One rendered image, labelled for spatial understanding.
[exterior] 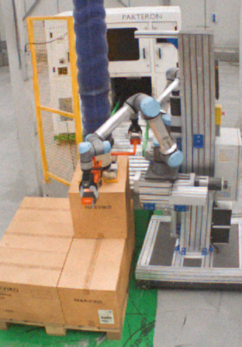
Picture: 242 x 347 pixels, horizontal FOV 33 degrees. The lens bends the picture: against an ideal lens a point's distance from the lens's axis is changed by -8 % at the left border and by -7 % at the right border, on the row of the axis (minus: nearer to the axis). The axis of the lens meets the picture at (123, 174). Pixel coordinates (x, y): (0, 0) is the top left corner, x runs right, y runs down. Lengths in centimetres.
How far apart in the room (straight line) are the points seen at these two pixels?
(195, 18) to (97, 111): 930
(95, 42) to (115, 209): 121
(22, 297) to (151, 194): 122
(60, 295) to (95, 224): 66
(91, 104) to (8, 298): 153
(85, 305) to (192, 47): 191
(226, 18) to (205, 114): 920
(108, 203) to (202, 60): 122
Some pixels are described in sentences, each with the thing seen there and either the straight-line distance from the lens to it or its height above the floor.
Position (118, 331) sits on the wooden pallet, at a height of 10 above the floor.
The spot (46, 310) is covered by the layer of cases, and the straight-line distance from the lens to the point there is 304.
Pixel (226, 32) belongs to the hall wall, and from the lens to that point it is 1212.
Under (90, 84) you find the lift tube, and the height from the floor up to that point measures 168.
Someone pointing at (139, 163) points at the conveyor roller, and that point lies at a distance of 435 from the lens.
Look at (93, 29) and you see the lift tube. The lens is 284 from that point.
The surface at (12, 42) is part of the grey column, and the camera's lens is 429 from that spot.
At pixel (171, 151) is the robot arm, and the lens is 278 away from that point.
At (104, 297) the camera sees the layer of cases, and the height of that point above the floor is 47.
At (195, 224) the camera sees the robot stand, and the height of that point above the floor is 50.
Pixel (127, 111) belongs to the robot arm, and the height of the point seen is 154.
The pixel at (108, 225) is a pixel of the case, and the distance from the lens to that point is 316.
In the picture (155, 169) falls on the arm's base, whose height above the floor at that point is 107.
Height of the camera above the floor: 241
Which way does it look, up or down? 27 degrees down
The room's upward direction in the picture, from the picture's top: 4 degrees counter-clockwise
